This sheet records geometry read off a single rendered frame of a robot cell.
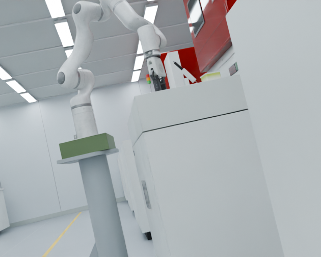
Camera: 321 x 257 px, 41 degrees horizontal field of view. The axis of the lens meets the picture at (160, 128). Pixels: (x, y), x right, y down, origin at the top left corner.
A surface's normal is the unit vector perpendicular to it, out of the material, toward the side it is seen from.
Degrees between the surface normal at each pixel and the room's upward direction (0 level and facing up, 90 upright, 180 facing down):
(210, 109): 90
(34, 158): 90
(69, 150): 90
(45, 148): 90
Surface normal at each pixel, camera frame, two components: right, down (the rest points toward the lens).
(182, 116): 0.11, -0.11
